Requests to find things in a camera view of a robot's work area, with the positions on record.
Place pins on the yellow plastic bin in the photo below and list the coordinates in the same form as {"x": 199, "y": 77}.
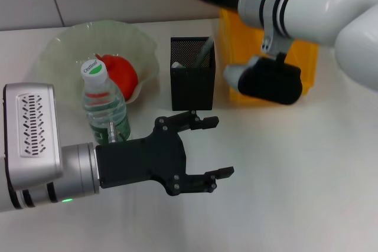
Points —
{"x": 236, "y": 42}

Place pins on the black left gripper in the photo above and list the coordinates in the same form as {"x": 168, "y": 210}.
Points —
{"x": 141, "y": 160}

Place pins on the clear green-label water bottle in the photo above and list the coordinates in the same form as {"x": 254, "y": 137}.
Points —
{"x": 94, "y": 72}

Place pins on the silver grey pen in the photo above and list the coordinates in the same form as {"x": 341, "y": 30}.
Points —
{"x": 203, "y": 51}

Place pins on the black mesh pen holder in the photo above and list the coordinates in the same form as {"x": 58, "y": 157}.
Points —
{"x": 192, "y": 92}

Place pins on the green wavy glass fruit plate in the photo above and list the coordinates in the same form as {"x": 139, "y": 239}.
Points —
{"x": 65, "y": 42}

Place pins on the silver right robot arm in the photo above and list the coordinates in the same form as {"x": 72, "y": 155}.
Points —
{"x": 310, "y": 7}

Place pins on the mint green utility knife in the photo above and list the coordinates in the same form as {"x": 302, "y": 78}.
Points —
{"x": 176, "y": 65}

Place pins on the red-orange toy orange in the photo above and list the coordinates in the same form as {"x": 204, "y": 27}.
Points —
{"x": 124, "y": 72}

